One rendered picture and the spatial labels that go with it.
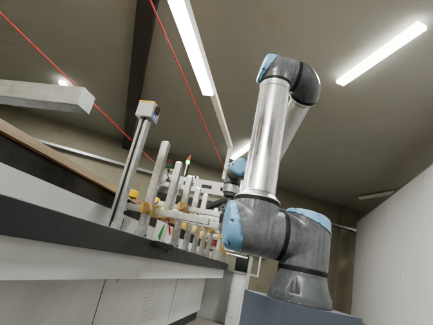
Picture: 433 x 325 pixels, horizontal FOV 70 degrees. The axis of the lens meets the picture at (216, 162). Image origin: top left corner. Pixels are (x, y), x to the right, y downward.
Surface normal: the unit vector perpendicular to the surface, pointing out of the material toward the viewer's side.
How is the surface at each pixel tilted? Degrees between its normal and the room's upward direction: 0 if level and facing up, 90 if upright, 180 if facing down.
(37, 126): 90
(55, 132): 90
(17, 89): 90
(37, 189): 90
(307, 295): 70
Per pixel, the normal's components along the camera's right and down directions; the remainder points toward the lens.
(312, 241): 0.14, -0.28
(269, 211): 0.44, -0.23
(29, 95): -0.17, -0.34
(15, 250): 0.96, 0.14
